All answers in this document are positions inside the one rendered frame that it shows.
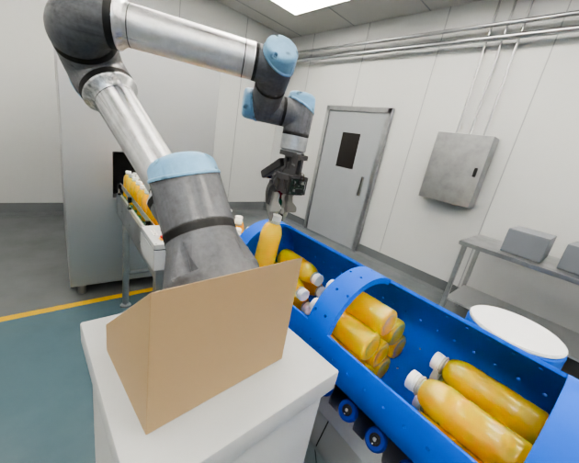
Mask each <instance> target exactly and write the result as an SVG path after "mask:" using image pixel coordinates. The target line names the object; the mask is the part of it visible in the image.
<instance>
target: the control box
mask: <svg viewBox="0 0 579 463"><path fill-rule="evenodd" d="M155 232H156V234H155ZM160 235H162V233H161V229H160V226H159V225H153V226H141V250H142V253H143V255H144V256H145V258H146V260H147V261H148V263H149V265H150V267H151V268H152V270H153V271H159V270H165V256H166V252H165V244H164V240H163V238H161V237H160Z"/></svg>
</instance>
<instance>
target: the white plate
mask: <svg viewBox="0 0 579 463"><path fill-rule="evenodd" d="M470 316H471V317H472V319H473V320H474V321H475V322H476V323H477V324H478V325H479V326H480V327H481V328H483V329H484V330H485V331H487V332H489V333H492V334H494V335H496V336H498V337H499V338H501V339H503V340H505V341H507V342H508V343H510V344H512V345H514V346H516V347H518V348H520V349H522V350H524V351H526V352H527V353H529V354H532V355H534V356H540V357H544V358H549V359H561V358H565V357H566V356H567V355H568V349H567V347H566V345H565V344H564V343H563V342H562V340H561V339H559V338H558V337H557V336H556V335H555V334H553V333H552V332H550V331H549V330H547V329H545V328H544V327H542V326H541V325H539V324H537V323H535V322H533V321H531V320H529V319H527V318H525V317H523V316H521V315H518V314H516V313H513V312H512V311H507V310H504V309H500V308H496V307H493V306H487V305H477V306H473V307H471V309H470Z"/></svg>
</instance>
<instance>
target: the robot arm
mask: <svg viewBox="0 0 579 463"><path fill-rule="evenodd" d="M43 23H44V27H45V31H46V33H47V35H48V37H49V39H50V41H51V44H52V46H53V48H54V49H55V51H56V53H57V55H58V57H59V59H60V61H61V63H62V65H63V67H64V69H65V71H66V72H67V74H68V77H69V80H70V82H71V85H72V87H73V88H74V90H75V92H76V93H77V94H78V95H79V96H80V97H81V98H82V99H83V100H84V102H85V103H86V105H87V106H88V107H90V108H91V109H93V110H95V111H97V112H99V113H100V115H101V116H102V118H103V120H105V122H106V124H107V125H108V128H109V129H110V131H111V132H112V134H113V136H114V137H115V139H116V141H117V142H118V144H119V146H120V148H121V149H122V151H123V152H124V153H125V155H126V157H127V158H128V160H129V161H130V163H131V165H132V167H133V169H134V170H135V172H136V174H137V175H138V177H139V178H140V179H141V181H142V183H143V185H144V186H145V188H146V190H147V191H148V193H149V194H150V195H149V197H148V198H147V202H146V204H147V206H148V208H149V209H150V211H151V212H152V214H153V216H154V218H155V219H156V221H157V222H158V224H159V226H160V229H161V233H162V236H163V240H164V244H165V252H166V256H165V272H164V282H163V289H164V288H174V287H178V286H183V285H186V284H190V283H194V282H199V281H202V280H206V279H211V278H215V277H222V276H226V275H230V274H233V273H238V272H242V271H245V270H250V269H254V268H258V267H259V264H258V262H257V260H256V259H255V257H254V255H253V254H252V253H251V251H250V250H249V248H248V247H247V246H246V244H245V243H244V241H243V240H242V238H241V237H240V235H239V234H238V231H237V229H236V226H235V223H234V219H233V215H232V211H231V208H230V205H229V202H228V198H227V196H226V193H225V189H224V186H223V183H222V180H221V175H220V172H221V170H219V169H218V166H217V164H216V162H215V160H214V159H213V158H212V157H211V156H210V155H208V154H206V153H202V152H174V153H171V152H170V150H169V148H168V147H167V145H166V144H165V142H164V140H163V138H162V137H161V135H160V134H159V132H158V130H157V129H156V127H155V126H154V124H153V123H152V121H151V120H150V118H149V117H148V115H147V113H146V112H145V110H144V109H143V107H142V105H141V103H140V102H139V100H138V98H137V95H138V87H137V85H136V84H135V82H134V80H133V79H132V77H131V75H130V73H129V72H128V70H127V69H126V67H125V65H124V63H123V61H122V59H121V57H120V53H119V52H120V51H124V50H126V49H127V48H131V49H135V50H137V51H144V52H148V53H151V54H154V55H158V56H161V57H165V58H168V59H172V60H175V61H179V62H185V63H188V64H192V65H196V66H199V67H202V68H206V69H210V70H213V71H216V72H220V73H227V74H229V75H233V76H237V77H240V78H244V79H247V80H250V81H254V82H255V86H254V87H252V88H250V87H246V89H245V90H244V95H243V102H242V116H243V117H244V118H246V119H252V120H254V121H260V122H265V123H268V124H273V125H277V126H281V127H283V131H282V136H281V141H280V146H279V147H280V148H281V149H280V152H279V153H280V154H283V155H285V158H278V159H277V160H276V161H275V162H274V163H272V164H270V165H269V166H267V167H266V168H264V169H263V170H261V175H262V177H263V178H271V179H269V182H268V185H267V189H266V203H267V215H268V219H269V220H270V221H272V218H273V215H274V214H273V212H280V213H279V214H280V215H281V216H282V219H281V220H285V218H286V216H287V214H288V212H296V210H297V207H296V206H295V204H294V203H293V196H294V195H296V196H302V195H305V190H306V186H307V182H308V177H305V176H304V174H303V175H301V174H302V172H301V170H302V166H303V162H304V161H308V156H306V155H304V152H306V148H307V143H308V139H307V138H309V134H310V129H311V125H312V117H313V115H314V108H315V97H314V96H313V95H312V94H309V93H306V92H302V91H295V90H294V91H290V92H289V96H288V97H286V96H284V95H285V92H286V89H287V87H288V84H289V82H290V78H291V77H292V75H293V73H294V69H295V66H296V62H297V60H298V56H299V54H298V50H297V48H296V46H295V44H294V43H293V42H292V41H291V40H290V39H288V38H287V37H285V36H282V35H277V36H275V35H272V36H270V37H268V38H267V40H266V42H265V43H264V44H263V43H259V42H256V41H253V40H249V39H245V38H242V37H239V36H236V35H233V34H230V33H227V32H224V31H221V30H218V29H215V28H210V27H207V26H203V25H200V24H198V23H195V22H192V21H188V20H185V19H183V18H180V17H174V16H171V15H168V14H166V13H162V12H159V11H156V10H153V9H150V8H147V7H144V6H139V5H135V4H133V3H130V2H127V1H126V0H48V1H47V3H46V5H45V7H44V11H43ZM303 190H304V191H303ZM276 191H280V192H281V193H283V194H282V196H281V199H282V205H281V206H280V205H279V203H278V199H279V192H276ZM280 208H281V211H280Z"/></svg>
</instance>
